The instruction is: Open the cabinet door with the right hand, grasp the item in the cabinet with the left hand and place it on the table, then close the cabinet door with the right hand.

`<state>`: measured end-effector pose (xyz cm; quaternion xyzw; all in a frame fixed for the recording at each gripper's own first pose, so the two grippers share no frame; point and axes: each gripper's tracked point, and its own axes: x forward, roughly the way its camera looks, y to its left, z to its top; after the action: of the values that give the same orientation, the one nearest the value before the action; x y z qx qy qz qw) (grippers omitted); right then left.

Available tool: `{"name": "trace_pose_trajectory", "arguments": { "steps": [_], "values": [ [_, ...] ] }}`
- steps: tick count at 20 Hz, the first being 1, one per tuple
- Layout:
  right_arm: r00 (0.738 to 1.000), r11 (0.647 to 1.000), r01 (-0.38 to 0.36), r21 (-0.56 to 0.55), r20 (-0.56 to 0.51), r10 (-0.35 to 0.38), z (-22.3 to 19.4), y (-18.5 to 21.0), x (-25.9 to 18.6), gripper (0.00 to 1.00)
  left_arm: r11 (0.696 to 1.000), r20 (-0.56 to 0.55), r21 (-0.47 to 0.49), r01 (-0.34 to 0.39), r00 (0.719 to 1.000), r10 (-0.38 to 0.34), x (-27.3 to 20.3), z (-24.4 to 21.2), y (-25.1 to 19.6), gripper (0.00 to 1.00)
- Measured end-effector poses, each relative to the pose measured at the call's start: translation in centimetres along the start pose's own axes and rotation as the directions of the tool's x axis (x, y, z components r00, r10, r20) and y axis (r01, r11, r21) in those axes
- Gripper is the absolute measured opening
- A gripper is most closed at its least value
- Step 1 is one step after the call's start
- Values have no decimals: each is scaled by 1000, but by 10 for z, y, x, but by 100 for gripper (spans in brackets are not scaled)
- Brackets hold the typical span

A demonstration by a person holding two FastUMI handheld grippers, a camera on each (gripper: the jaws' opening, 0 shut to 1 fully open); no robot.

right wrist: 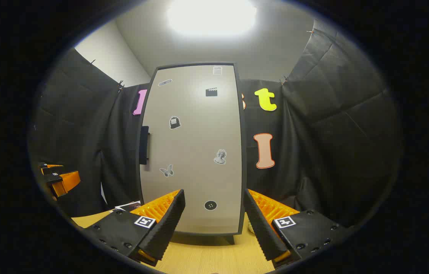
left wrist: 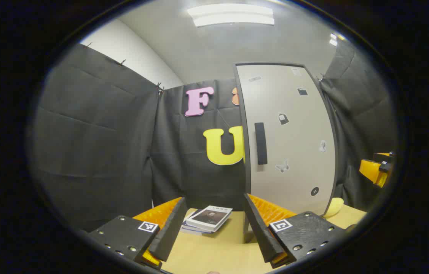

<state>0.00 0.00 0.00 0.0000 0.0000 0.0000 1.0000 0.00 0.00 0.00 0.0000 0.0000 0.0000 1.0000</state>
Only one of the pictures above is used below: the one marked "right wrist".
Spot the grey cabinet door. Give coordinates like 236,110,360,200
139,63,246,236

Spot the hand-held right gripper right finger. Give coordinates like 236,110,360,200
243,188,352,270

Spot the grey cabinet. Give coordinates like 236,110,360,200
171,231,236,245

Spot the black backdrop cloth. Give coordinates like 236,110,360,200
28,19,403,229

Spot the black cabinet door handle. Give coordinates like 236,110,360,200
139,126,150,165

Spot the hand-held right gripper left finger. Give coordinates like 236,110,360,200
78,189,186,267

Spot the ceiling light panel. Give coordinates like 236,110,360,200
167,0,257,37

